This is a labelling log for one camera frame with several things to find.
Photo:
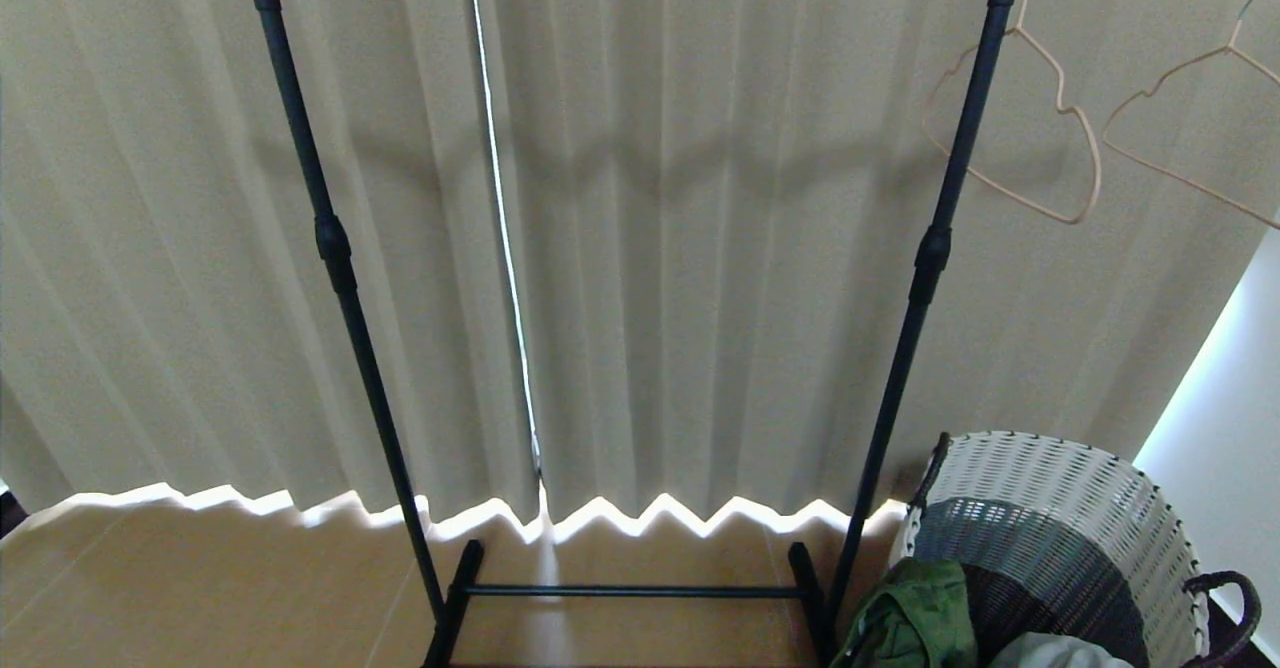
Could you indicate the green garment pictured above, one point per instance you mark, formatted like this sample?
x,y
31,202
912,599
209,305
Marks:
x,y
920,618

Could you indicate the black clothes rack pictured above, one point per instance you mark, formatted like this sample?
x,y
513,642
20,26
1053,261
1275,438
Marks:
x,y
335,248

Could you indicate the pink clothes hanger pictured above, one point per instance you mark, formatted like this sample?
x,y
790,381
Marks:
x,y
1190,68
1097,170

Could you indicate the white laundry basket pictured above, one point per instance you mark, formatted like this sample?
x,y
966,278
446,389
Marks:
x,y
1050,468

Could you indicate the beige curtain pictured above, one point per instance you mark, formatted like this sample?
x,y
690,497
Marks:
x,y
700,248

